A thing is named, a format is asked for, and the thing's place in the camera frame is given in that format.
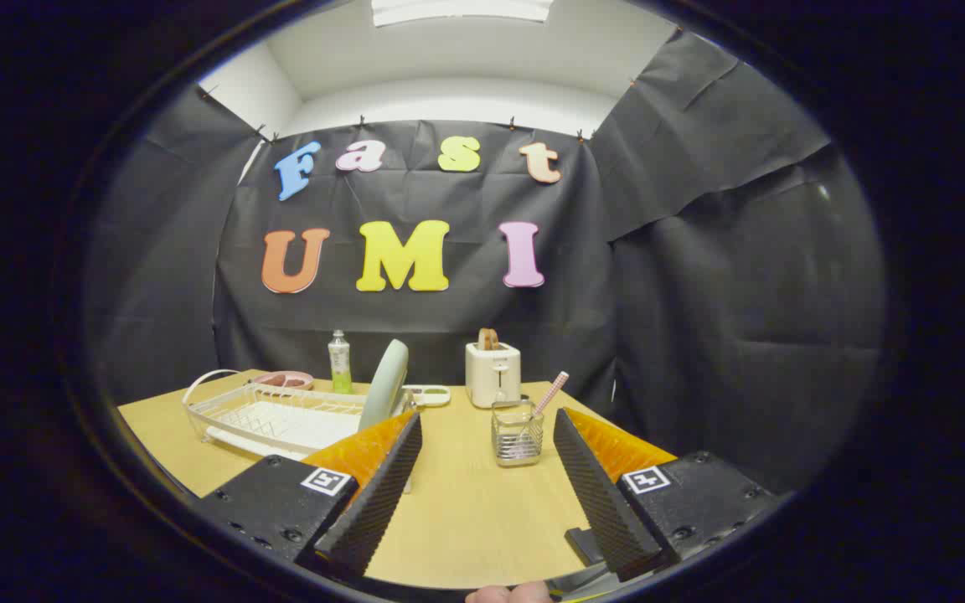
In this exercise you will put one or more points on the white divided tray with beans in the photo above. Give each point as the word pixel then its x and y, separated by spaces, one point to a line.
pixel 430 395

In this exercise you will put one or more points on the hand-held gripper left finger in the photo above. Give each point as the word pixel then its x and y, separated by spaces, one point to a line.
pixel 382 486

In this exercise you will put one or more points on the pink oval dish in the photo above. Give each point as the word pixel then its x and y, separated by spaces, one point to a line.
pixel 281 381

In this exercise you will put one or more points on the clear bottle with green liquid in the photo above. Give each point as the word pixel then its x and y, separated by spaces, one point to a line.
pixel 340 364

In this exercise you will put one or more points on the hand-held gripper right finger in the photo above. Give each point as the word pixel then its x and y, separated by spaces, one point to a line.
pixel 596 494

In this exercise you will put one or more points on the white toaster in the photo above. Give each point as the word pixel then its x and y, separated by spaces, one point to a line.
pixel 492 373

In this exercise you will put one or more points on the pale green plate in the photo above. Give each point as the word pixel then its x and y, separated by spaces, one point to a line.
pixel 386 381

